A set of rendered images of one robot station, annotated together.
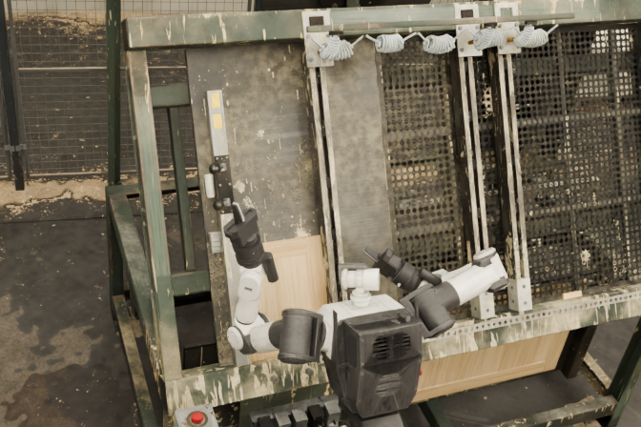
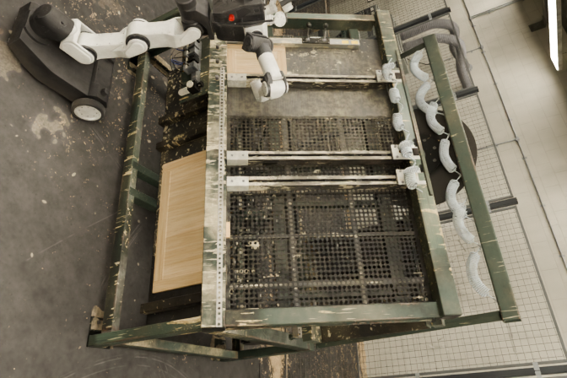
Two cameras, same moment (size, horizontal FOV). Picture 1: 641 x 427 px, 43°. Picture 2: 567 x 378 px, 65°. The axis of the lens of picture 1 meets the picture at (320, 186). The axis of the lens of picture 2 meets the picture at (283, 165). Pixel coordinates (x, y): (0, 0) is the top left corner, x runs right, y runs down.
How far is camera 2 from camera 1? 311 cm
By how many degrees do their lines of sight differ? 51
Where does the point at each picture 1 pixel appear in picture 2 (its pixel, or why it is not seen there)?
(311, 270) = not seen: hidden behind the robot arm
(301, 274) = not seen: hidden behind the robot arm
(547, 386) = (130, 318)
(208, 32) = (386, 35)
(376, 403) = not seen: outside the picture
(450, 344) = (213, 134)
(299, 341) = not seen: outside the picture
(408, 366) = (238, 2)
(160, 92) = (355, 33)
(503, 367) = (168, 240)
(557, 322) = (212, 208)
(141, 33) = (382, 13)
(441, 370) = (180, 190)
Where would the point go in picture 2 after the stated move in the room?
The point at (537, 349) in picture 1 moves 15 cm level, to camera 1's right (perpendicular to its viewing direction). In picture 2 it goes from (175, 264) to (167, 283)
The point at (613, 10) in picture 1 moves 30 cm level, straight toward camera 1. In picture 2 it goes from (440, 261) to (423, 212)
